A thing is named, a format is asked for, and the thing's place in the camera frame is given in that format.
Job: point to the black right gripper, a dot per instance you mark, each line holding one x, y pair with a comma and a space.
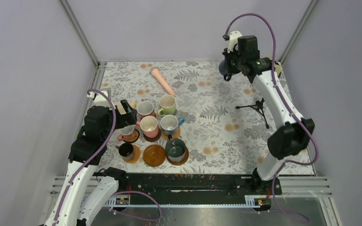
227, 56

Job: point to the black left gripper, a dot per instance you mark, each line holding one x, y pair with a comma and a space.
128, 117

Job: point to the small pink patterned mug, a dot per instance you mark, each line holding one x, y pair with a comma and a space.
126, 131

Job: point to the pink mug back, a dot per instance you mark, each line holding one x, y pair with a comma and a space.
149, 126

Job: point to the orange black smiley coaster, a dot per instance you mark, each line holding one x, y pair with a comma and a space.
131, 139

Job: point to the navy blue mug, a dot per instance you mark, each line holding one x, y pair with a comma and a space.
227, 70

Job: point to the dark walnut coaster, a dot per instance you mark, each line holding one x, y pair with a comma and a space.
153, 139

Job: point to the black mug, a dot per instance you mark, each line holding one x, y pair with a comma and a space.
126, 151

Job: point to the light brown round coaster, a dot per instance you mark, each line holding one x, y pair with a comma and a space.
135, 155

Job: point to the light green mug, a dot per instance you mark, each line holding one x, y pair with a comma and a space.
167, 105

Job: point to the white blue-handled mug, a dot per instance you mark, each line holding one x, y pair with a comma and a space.
170, 123

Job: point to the brown ceramic saucer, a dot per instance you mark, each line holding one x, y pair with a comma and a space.
186, 156
154, 155

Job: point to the woven rattan coaster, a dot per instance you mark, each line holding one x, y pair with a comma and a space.
176, 134

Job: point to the dark green mug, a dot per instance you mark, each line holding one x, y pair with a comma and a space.
175, 149

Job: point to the yellow mug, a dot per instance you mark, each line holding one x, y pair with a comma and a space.
122, 107

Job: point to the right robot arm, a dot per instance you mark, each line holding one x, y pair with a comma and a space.
292, 130

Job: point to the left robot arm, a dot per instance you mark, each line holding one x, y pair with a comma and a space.
86, 152

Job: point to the cream microphone in shockmount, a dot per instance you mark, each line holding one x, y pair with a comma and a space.
278, 69

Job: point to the pink silicone microphone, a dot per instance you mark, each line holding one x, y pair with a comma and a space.
158, 76

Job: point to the floral tablecloth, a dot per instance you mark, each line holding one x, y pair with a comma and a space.
223, 134

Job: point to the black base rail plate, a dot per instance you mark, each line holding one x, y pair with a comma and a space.
197, 189

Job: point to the aluminium frame rail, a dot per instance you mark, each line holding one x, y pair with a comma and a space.
79, 31

